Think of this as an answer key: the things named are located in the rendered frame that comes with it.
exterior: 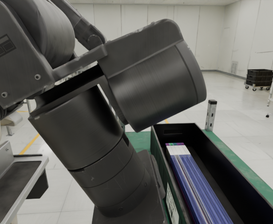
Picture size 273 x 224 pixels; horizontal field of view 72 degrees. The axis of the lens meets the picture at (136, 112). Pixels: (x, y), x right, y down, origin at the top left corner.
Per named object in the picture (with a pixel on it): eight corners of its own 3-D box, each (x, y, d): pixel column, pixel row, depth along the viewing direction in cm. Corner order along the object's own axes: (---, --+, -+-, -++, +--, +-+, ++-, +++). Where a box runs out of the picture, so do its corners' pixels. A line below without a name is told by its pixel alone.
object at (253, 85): (260, 87, 614) (265, 68, 594) (271, 90, 572) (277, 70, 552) (242, 88, 607) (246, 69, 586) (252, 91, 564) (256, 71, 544)
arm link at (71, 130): (38, 93, 17) (1, 117, 12) (104, 58, 17) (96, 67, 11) (79, 150, 20) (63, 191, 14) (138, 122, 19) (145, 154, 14)
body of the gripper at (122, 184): (152, 159, 23) (125, 109, 21) (176, 239, 14) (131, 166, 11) (107, 180, 24) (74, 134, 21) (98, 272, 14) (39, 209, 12)
